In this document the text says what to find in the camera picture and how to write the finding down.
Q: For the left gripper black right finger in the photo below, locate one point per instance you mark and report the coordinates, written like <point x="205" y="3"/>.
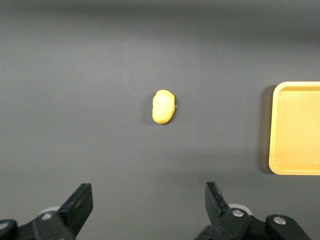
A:
<point x="217" y="207"/>

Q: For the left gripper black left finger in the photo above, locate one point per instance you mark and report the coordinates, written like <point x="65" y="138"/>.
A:
<point x="75" y="207"/>

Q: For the yellow toy potato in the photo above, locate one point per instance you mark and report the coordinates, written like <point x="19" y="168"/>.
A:
<point x="163" y="107"/>

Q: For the orange plastic tray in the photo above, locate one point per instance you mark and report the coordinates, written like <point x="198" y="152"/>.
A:
<point x="297" y="130"/>

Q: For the dark grey table cover cloth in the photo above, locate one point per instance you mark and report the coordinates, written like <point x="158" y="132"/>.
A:
<point x="75" y="100"/>

